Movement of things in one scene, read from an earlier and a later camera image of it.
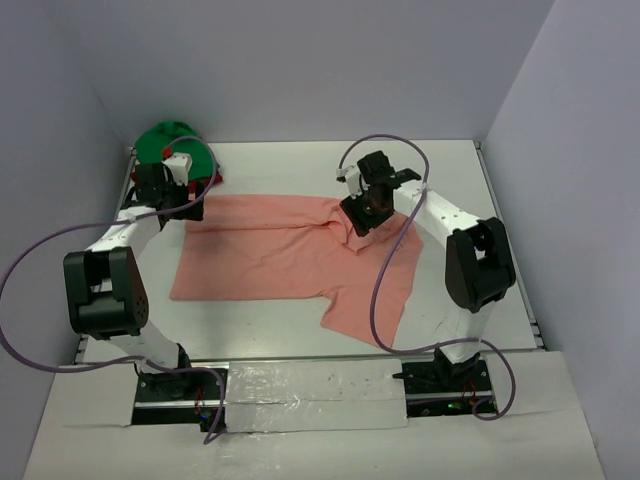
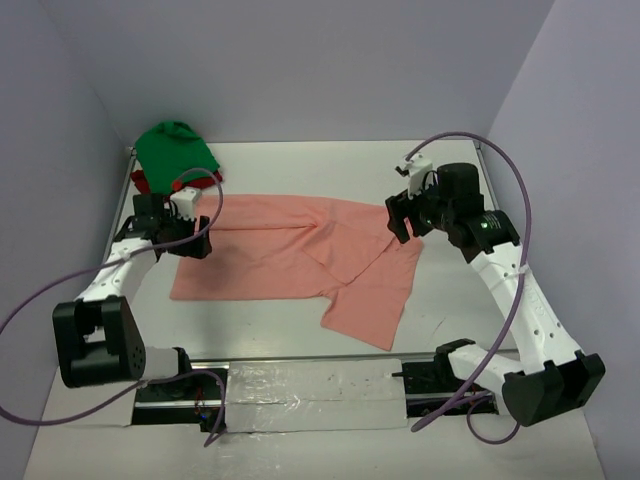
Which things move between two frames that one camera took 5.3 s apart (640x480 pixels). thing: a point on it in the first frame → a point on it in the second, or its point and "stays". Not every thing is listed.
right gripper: [353, 210] → [400, 206]
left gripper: [190, 210] → [200, 246]
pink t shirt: [279, 247] stays
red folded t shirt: [196, 186] stays
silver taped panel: [297, 395] stays
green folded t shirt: [181, 138] stays
